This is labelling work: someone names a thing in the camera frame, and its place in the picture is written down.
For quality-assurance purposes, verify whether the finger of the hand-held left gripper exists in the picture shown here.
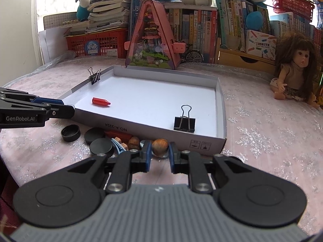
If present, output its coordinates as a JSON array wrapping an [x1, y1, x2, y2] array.
[[0, 88, 65, 105], [25, 102, 75, 119]]

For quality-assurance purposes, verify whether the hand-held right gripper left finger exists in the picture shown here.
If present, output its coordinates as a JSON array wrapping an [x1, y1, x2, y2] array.
[[62, 141, 153, 193]]

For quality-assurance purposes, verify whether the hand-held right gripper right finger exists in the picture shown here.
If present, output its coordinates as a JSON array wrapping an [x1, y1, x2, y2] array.
[[169, 141, 255, 193]]

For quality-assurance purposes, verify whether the brown hazelnut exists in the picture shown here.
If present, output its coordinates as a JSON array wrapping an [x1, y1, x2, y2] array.
[[151, 139, 169, 157]]

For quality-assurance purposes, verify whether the black hollow round cap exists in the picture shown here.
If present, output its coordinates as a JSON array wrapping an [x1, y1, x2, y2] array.
[[61, 125, 81, 142]]

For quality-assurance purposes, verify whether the black round disc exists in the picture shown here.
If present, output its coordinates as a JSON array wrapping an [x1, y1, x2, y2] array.
[[90, 138, 114, 156], [84, 128, 105, 145]]

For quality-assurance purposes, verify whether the white cardboard box lid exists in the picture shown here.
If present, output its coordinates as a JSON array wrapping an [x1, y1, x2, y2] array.
[[58, 65, 227, 157]]

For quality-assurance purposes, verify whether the large black binder clip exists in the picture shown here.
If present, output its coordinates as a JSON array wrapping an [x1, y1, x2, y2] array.
[[174, 104, 196, 133]]

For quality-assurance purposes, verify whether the orange plastic piece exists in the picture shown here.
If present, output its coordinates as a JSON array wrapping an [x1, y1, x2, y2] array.
[[105, 130, 133, 142]]

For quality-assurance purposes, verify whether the red crayon-shaped cap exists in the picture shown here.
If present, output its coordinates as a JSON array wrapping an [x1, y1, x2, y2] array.
[[92, 97, 111, 106]]

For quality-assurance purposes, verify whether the clear plastic wrap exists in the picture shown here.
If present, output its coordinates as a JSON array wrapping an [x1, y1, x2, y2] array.
[[38, 50, 76, 71]]

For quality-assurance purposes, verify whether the small black binder clip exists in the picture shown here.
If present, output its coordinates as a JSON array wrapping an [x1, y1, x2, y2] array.
[[87, 67, 102, 85]]

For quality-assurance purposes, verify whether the white paper sheet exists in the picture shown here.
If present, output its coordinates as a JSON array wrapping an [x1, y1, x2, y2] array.
[[39, 28, 68, 64]]

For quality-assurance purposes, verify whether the red basket with round label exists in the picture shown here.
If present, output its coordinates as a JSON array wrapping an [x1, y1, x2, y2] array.
[[64, 29, 129, 59]]

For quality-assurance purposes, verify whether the blue and white plush toy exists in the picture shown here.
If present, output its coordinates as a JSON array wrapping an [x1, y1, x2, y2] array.
[[76, 0, 92, 22]]

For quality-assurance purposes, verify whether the miniature black bicycle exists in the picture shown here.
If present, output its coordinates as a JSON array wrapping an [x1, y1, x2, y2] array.
[[180, 43, 204, 64]]

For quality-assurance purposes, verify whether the pink triangular toy house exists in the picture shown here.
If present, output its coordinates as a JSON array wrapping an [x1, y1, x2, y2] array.
[[124, 0, 188, 70]]

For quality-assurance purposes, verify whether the stack of worn books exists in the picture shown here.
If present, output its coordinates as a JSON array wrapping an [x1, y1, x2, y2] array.
[[62, 0, 132, 34]]

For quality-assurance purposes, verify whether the wooden drawer organizer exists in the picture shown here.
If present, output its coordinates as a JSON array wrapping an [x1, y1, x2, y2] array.
[[216, 38, 277, 75]]

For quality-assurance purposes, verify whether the row of thin magazines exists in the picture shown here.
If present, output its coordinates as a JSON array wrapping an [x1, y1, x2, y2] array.
[[130, 0, 145, 41]]

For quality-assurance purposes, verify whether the translucent plastic container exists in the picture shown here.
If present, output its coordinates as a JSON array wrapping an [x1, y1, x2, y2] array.
[[226, 34, 244, 49]]

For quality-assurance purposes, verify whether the row of shelf books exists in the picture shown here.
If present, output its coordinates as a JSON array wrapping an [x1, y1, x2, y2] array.
[[164, 5, 218, 64]]

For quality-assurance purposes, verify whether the white printed carton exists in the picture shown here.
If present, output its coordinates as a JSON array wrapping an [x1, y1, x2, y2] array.
[[245, 29, 277, 61]]

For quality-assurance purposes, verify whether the doll with brown hair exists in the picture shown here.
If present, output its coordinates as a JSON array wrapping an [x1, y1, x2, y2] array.
[[270, 30, 321, 110]]

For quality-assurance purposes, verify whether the row of blue spine books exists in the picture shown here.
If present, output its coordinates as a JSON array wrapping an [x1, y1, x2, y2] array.
[[214, 0, 272, 49]]

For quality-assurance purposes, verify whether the row of pale blue books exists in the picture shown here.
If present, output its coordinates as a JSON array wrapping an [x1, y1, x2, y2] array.
[[270, 13, 323, 56]]

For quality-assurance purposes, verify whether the small red plastic basket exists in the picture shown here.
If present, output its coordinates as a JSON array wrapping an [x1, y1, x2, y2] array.
[[269, 0, 316, 14]]

